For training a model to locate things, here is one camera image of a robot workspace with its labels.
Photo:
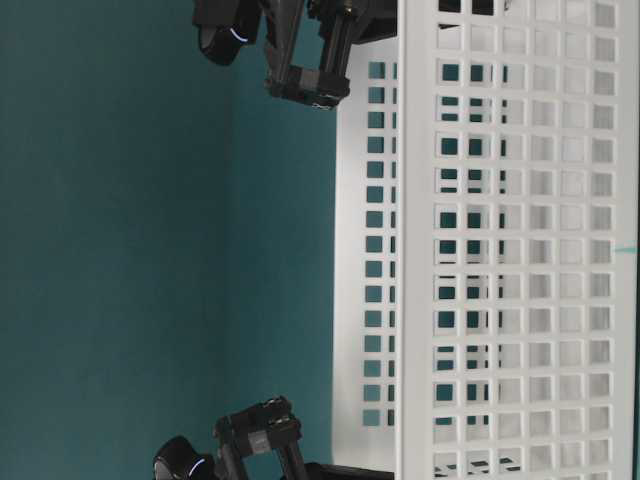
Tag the black lower robot arm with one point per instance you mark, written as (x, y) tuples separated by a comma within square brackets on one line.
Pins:
[(177, 459)]

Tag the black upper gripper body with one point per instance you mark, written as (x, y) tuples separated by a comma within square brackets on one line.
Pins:
[(307, 49)]

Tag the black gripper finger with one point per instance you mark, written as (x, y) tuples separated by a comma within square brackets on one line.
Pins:
[(375, 20), (318, 471)]

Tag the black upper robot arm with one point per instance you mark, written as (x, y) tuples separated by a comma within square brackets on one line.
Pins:
[(224, 27)]

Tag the white plastic lattice basket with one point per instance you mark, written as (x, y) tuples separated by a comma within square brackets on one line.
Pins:
[(484, 306)]

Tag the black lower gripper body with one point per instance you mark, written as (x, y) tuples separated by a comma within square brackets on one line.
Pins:
[(262, 428)]

